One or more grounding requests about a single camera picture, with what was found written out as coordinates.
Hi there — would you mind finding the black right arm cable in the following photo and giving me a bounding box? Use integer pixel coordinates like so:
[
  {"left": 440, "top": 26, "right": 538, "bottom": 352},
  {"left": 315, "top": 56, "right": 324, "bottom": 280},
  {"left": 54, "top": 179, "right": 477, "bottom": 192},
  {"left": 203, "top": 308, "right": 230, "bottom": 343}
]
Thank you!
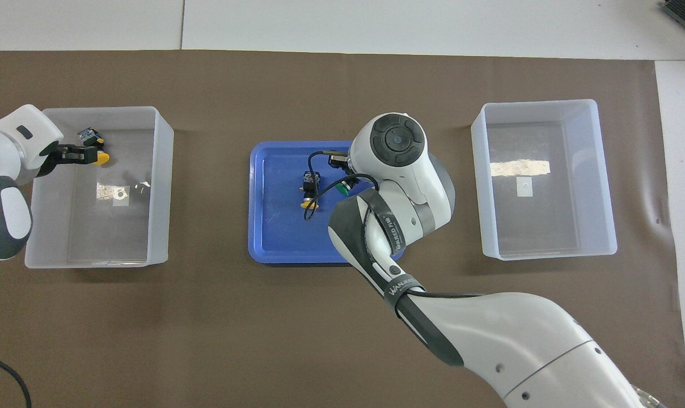
[{"left": 302, "top": 149, "right": 486, "bottom": 301}]

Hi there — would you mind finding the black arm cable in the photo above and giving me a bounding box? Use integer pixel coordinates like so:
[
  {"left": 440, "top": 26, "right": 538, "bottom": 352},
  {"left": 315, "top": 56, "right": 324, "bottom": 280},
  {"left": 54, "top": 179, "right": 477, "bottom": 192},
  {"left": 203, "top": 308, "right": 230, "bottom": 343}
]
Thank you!
[
  {"left": 302, "top": 149, "right": 486, "bottom": 301},
  {"left": 0, "top": 351, "right": 32, "bottom": 408}
]

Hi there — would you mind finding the yellow push button switch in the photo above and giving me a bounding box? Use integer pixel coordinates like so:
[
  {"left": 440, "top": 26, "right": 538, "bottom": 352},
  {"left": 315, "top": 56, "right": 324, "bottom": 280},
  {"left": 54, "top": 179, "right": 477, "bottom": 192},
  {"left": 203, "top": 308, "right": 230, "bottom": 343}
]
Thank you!
[
  {"left": 301, "top": 170, "right": 320, "bottom": 211},
  {"left": 77, "top": 127, "right": 111, "bottom": 167}
]

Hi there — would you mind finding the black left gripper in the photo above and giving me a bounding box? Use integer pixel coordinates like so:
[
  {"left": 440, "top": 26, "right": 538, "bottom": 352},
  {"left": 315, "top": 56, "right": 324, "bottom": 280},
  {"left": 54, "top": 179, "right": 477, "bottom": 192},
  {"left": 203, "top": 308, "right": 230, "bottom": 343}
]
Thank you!
[{"left": 36, "top": 142, "right": 101, "bottom": 178}]

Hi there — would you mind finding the translucent white plastic box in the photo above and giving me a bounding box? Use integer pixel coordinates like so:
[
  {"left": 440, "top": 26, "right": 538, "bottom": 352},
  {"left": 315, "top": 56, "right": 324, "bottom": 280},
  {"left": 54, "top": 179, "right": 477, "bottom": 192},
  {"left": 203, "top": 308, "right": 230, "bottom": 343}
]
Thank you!
[
  {"left": 471, "top": 99, "right": 618, "bottom": 261},
  {"left": 24, "top": 106, "right": 175, "bottom": 269}
]

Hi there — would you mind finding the brown paper table mat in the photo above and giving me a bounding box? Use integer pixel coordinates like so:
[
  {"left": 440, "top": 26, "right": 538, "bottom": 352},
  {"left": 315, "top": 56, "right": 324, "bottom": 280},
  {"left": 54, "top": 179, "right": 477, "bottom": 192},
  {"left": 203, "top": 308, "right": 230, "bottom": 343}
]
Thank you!
[{"left": 0, "top": 50, "right": 685, "bottom": 408}]

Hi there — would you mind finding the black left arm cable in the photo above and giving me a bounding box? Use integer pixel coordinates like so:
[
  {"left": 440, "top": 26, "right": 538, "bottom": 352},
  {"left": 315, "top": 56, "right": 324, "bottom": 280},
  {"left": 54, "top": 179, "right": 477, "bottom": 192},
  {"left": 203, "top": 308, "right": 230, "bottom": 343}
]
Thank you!
[{"left": 0, "top": 351, "right": 32, "bottom": 408}]

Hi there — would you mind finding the blue plastic tray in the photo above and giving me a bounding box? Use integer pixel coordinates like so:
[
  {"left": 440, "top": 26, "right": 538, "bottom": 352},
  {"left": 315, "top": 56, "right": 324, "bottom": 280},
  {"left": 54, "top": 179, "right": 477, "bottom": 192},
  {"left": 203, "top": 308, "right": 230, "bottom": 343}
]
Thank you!
[{"left": 248, "top": 140, "right": 405, "bottom": 265}]

